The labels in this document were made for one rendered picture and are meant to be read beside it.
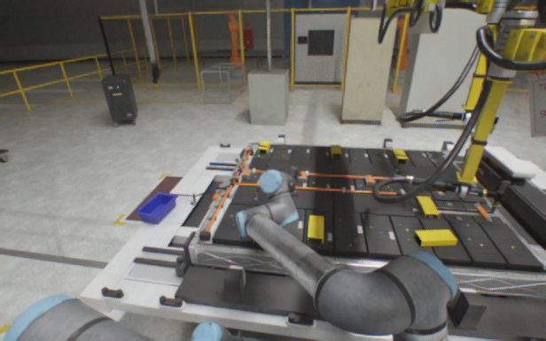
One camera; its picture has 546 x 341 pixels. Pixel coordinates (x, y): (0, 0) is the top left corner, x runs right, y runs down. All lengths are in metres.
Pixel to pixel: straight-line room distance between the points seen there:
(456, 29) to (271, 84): 3.31
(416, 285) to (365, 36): 5.32
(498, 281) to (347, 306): 0.99
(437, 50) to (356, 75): 1.41
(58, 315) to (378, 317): 0.52
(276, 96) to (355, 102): 1.57
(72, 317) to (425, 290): 0.60
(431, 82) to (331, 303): 5.63
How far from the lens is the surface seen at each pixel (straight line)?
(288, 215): 1.05
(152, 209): 1.95
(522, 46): 1.43
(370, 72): 5.81
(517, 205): 1.89
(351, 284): 0.58
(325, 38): 9.62
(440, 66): 6.04
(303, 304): 1.27
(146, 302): 1.44
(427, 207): 1.67
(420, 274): 0.63
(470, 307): 1.29
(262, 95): 5.70
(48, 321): 0.58
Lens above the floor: 1.90
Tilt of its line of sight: 28 degrees down
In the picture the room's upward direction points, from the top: 1 degrees counter-clockwise
